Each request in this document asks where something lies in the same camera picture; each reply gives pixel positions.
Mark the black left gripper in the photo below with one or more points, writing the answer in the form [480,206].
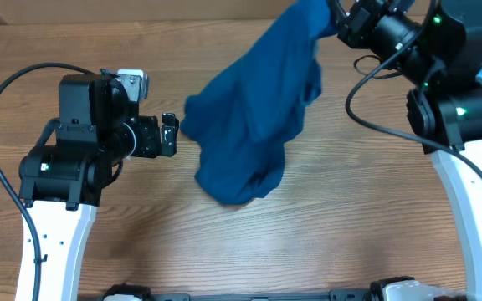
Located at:
[168,135]

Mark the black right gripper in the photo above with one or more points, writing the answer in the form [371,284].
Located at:
[351,23]

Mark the dark blue polo shirt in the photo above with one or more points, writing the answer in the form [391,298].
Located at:
[245,115]

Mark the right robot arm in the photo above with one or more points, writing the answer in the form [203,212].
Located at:
[442,58]

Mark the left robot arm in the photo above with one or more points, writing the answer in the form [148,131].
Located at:
[62,177]

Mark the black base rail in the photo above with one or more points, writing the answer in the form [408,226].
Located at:
[257,294]

